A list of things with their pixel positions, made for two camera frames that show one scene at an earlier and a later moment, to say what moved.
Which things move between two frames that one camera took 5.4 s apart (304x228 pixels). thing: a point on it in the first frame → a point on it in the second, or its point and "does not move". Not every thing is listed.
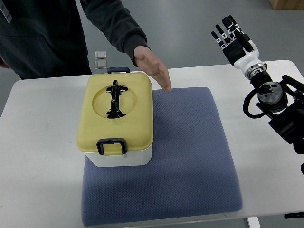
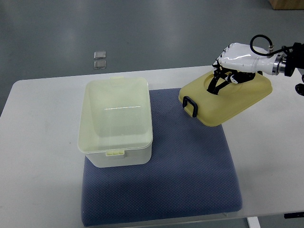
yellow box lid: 136,127 → 211,109
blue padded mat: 190,172 does not move
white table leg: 253,222 does not move
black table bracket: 293,215 does not move
